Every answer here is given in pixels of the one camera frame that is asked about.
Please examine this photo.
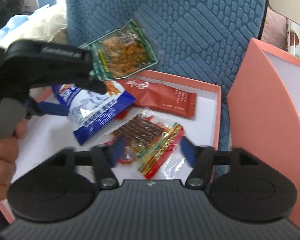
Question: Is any green clear pickle snack packet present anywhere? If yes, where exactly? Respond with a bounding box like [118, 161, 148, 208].
[82, 19, 158, 81]

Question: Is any cream quilted bed cover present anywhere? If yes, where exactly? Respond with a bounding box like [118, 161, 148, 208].
[21, 5, 68, 44]

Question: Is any blue quilted chair cover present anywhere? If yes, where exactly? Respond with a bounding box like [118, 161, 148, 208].
[64, 0, 269, 176]

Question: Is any blue white snack packet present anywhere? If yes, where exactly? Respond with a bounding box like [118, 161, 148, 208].
[52, 81, 135, 146]

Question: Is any person's left hand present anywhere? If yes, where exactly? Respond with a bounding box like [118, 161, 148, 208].
[0, 119, 27, 200]

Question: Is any light blue sheet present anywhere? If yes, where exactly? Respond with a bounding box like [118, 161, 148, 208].
[0, 5, 49, 48]

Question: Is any dark spicy strips clear packet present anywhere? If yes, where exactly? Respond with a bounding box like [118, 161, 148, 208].
[106, 108, 185, 180]

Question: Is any pink shoebox base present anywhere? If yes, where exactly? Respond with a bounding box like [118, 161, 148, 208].
[227, 39, 300, 228]

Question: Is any dark red sachet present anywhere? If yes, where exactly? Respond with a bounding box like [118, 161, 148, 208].
[118, 79, 197, 118]

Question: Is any pink quilted bundle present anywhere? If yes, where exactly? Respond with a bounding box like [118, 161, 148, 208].
[261, 8, 287, 50]

